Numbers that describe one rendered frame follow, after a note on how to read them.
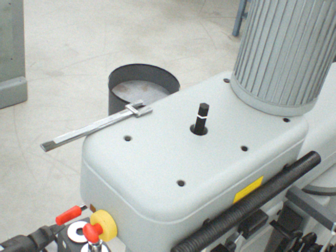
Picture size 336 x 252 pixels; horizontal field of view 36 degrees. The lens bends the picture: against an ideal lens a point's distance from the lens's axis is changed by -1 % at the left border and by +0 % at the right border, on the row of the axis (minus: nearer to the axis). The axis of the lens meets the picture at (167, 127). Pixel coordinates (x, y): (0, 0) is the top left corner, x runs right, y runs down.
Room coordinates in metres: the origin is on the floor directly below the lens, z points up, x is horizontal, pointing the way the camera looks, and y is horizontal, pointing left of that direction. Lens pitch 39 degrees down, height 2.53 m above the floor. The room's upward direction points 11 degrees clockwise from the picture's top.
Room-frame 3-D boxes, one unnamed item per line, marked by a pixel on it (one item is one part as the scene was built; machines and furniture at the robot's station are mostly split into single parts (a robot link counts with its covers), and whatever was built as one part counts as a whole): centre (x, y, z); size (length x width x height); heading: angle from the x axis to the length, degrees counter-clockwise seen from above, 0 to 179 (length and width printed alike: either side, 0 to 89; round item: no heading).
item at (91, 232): (0.62, 0.10, 1.76); 0.04 x 0.03 x 0.04; 51
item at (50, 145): (0.76, 0.13, 1.89); 0.24 x 0.04 x 0.01; 139
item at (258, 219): (0.78, -0.21, 1.66); 0.12 x 0.04 x 0.04; 141
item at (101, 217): (0.64, 0.08, 1.76); 0.06 x 0.02 x 0.06; 51
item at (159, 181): (0.83, -0.07, 1.81); 0.47 x 0.26 x 0.16; 141
